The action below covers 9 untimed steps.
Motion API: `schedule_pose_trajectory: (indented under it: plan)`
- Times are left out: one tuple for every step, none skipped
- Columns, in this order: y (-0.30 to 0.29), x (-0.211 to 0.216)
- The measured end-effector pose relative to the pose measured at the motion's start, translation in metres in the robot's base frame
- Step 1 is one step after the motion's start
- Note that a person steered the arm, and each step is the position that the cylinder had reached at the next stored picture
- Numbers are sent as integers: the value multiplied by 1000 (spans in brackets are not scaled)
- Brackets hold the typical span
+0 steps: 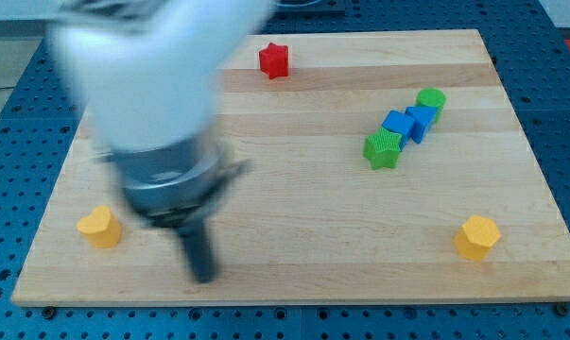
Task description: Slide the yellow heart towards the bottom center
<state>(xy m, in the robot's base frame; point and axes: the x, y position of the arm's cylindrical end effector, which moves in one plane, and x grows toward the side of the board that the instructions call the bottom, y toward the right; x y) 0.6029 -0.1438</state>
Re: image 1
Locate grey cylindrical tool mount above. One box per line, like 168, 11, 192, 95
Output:
109, 136, 250, 228

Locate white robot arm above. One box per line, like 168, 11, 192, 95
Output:
48, 0, 277, 283

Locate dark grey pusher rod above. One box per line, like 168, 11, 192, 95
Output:
177, 219, 217, 283

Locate green star block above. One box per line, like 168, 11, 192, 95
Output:
363, 127, 402, 170

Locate blue cube block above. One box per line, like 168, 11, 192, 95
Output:
381, 110, 415, 150

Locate red star block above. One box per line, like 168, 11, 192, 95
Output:
259, 42, 289, 79

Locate yellow hexagon block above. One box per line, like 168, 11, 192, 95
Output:
453, 215, 501, 262

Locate green cylinder block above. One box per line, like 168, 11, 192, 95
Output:
415, 87, 446, 123

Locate wooden board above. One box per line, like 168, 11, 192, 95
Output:
12, 29, 570, 307

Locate yellow heart block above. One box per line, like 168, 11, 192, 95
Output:
77, 205, 122, 248

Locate blue triangle block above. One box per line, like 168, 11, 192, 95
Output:
405, 106, 438, 144

